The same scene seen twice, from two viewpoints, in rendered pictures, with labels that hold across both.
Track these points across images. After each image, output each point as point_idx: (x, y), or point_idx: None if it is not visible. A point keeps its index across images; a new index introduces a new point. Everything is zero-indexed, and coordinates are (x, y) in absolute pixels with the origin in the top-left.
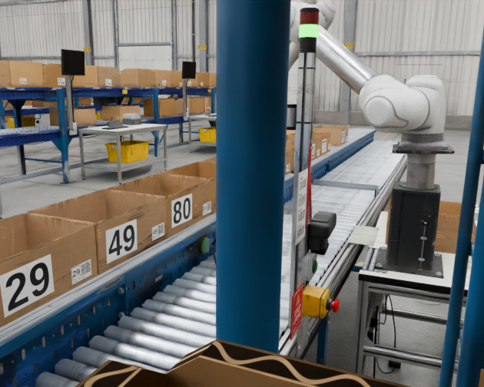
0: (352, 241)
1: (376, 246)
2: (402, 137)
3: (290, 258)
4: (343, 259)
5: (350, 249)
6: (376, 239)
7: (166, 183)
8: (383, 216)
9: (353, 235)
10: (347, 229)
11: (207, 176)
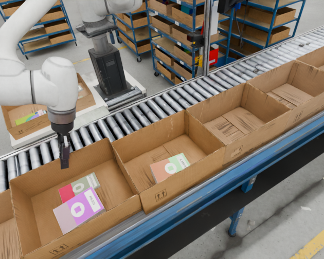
0: (106, 113)
1: (102, 105)
2: (102, 22)
3: (160, 110)
4: (135, 102)
5: (117, 109)
6: (89, 110)
7: None
8: (30, 136)
9: (93, 119)
10: (83, 128)
11: None
